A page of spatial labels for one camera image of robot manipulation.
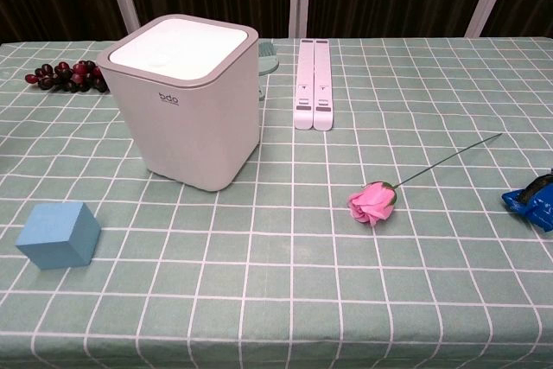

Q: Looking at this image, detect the dark red grape bunch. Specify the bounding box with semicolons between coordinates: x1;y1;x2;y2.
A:
24;60;109;94

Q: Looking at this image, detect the pale green plastic object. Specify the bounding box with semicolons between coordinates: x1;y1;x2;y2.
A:
257;40;280;102

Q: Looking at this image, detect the blue foam cube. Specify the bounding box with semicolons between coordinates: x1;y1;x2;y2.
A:
15;201;102;270

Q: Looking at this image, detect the white folding stand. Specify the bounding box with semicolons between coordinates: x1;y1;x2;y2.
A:
292;38;335;131

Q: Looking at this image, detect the pink artificial rose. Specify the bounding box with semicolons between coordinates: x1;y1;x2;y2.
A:
346;132;504;227

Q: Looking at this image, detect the white trash bin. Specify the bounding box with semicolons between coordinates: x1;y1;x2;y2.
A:
96;15;261;193

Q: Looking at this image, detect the green checked tablecloth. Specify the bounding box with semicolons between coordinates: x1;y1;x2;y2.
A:
0;35;553;369

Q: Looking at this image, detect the blue snack packet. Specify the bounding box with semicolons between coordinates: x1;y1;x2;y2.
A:
500;167;553;232

